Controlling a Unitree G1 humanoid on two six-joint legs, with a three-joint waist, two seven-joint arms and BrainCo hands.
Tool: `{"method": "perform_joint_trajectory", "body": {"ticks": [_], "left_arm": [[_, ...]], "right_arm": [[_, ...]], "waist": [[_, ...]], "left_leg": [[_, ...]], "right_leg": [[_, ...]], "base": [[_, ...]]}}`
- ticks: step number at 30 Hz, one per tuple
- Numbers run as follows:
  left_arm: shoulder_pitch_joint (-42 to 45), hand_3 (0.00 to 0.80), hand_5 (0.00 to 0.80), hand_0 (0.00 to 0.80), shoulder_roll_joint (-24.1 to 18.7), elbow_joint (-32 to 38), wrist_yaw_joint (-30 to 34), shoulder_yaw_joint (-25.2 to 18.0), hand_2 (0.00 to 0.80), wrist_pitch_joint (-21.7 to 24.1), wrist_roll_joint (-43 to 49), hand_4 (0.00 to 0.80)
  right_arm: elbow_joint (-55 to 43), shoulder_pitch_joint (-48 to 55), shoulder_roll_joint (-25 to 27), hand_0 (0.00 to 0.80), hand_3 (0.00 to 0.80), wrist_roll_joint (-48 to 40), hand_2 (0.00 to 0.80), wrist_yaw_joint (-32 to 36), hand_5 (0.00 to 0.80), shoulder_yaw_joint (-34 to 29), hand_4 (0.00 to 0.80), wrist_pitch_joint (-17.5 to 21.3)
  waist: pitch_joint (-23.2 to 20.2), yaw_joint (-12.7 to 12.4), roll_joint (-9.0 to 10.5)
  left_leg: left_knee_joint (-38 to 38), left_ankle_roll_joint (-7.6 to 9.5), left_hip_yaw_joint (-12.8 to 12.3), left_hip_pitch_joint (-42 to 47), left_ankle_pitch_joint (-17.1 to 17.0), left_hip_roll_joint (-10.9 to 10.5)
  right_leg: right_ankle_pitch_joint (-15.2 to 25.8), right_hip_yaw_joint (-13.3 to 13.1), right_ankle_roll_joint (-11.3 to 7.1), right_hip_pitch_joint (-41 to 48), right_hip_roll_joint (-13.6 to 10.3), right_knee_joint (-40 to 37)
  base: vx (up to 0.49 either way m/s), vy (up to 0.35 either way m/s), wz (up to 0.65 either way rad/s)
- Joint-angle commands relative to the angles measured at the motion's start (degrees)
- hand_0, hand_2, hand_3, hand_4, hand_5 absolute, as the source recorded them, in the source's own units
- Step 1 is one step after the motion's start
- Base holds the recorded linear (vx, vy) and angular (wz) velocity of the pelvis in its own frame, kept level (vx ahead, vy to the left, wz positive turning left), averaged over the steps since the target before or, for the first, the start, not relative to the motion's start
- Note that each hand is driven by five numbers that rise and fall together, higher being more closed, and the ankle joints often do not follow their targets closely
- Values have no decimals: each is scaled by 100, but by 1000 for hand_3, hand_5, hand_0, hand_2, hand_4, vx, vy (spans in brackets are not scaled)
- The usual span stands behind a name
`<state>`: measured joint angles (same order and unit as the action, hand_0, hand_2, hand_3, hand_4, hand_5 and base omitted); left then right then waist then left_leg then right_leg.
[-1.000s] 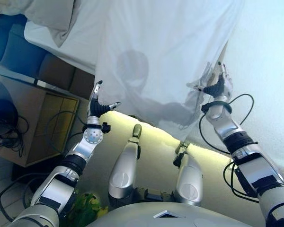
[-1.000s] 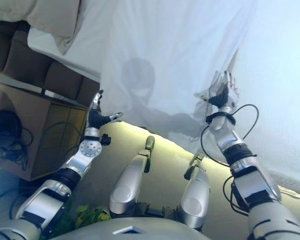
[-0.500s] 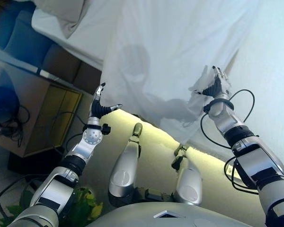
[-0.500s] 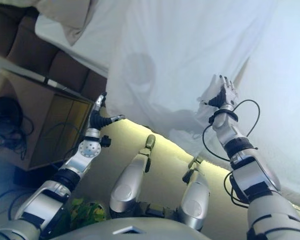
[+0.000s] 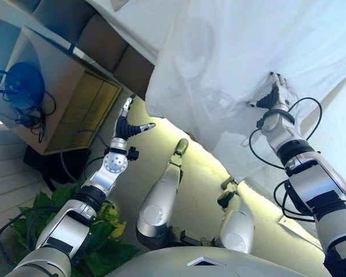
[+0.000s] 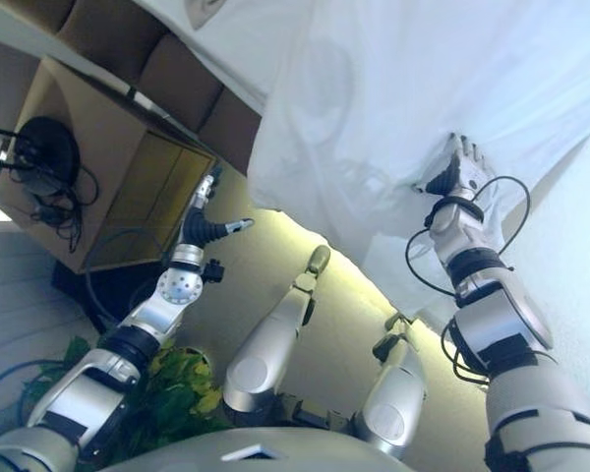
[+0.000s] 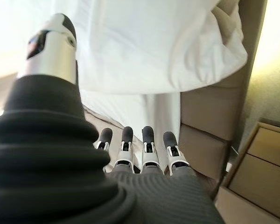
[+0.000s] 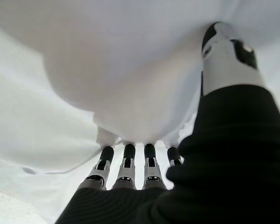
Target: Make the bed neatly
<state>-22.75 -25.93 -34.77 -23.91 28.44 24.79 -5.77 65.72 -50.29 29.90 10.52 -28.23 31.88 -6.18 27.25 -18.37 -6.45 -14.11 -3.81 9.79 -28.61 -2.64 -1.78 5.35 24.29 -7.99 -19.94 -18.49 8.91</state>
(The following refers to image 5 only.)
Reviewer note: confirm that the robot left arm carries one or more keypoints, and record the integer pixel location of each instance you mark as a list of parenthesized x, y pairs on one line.
[(72, 228)]

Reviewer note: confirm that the robot left leg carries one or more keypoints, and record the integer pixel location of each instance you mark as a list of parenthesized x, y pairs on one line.
[(158, 202)]

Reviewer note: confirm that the printed paper sheet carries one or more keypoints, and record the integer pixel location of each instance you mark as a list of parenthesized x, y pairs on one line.
[(300, 231)]

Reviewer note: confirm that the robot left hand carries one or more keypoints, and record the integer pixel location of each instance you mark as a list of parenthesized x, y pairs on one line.
[(124, 128)]

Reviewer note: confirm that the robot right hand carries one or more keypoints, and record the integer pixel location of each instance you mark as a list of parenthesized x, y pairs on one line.
[(276, 95)]

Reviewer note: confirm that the wooden nightstand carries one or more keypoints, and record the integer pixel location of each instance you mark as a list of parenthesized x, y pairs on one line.
[(72, 95)]

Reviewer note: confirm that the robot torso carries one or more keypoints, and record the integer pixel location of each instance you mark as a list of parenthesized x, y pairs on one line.
[(219, 264)]

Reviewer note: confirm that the green potted plant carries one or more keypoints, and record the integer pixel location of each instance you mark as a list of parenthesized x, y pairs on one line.
[(106, 245)]

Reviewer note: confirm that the white bed sheet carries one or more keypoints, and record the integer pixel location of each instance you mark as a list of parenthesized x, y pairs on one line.
[(141, 26)]

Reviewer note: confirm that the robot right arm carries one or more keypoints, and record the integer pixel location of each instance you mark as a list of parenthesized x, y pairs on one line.
[(317, 184)]

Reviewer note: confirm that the white duvet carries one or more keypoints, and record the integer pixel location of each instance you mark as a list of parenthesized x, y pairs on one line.
[(248, 43)]

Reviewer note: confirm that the brown upholstered bed frame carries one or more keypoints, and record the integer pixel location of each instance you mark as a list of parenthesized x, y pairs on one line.
[(103, 43)]

